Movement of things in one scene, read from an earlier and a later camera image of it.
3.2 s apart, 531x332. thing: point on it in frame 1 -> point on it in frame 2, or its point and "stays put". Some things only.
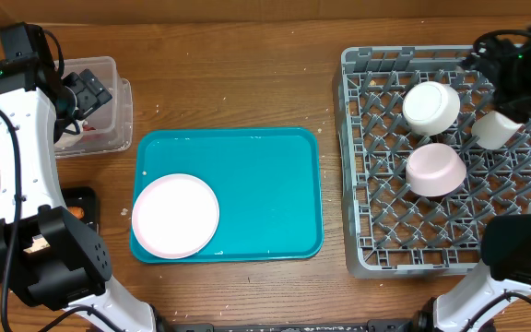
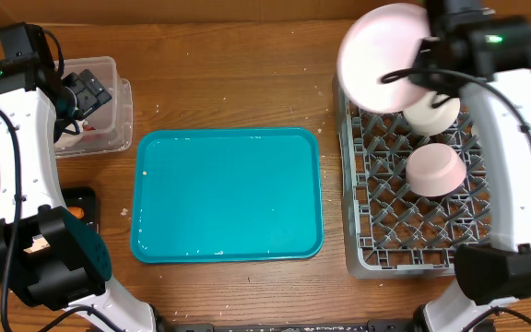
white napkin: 66,140 stays put
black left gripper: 91,94 stays put
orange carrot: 76,211 stays put
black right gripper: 517,109 -> 419,73
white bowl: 430,108 stays put
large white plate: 175,216 -> 377,41
